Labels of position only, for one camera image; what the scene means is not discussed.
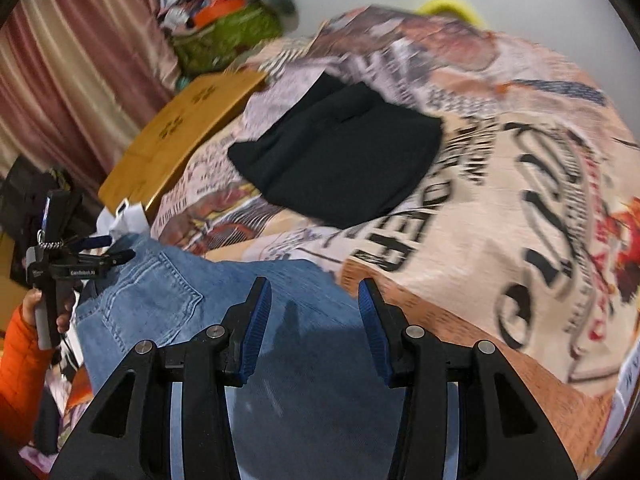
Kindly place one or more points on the black folded pants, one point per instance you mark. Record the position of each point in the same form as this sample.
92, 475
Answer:
340, 160

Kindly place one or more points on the person's left forearm orange sleeve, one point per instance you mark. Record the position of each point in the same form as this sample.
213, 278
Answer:
20, 380

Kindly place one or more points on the person's left hand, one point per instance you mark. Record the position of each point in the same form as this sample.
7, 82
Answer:
30, 306

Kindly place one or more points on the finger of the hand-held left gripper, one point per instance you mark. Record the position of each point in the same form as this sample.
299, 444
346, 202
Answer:
112, 258
95, 242

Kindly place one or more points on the blue denim pants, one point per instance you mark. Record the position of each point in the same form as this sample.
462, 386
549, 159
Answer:
165, 300

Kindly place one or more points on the printed blanket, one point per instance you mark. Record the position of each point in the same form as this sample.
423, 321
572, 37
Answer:
500, 210

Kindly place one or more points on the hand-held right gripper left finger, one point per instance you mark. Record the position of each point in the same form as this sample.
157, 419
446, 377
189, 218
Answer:
256, 327

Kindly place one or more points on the wooden chair back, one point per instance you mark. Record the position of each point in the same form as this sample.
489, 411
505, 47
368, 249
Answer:
175, 135

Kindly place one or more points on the black bag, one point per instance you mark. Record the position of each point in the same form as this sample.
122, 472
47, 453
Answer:
25, 195

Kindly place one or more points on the green bag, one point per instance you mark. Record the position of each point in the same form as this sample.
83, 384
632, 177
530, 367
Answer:
225, 37

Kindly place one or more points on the orange box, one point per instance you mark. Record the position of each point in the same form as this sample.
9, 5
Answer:
217, 11

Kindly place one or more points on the yellow pillow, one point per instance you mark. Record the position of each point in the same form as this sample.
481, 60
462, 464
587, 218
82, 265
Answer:
452, 6

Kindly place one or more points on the white plastic bag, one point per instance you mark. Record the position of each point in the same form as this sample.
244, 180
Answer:
125, 220

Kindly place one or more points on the pink striped curtain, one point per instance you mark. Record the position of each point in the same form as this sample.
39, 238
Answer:
75, 60

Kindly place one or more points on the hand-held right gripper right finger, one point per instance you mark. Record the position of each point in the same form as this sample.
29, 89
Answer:
372, 327

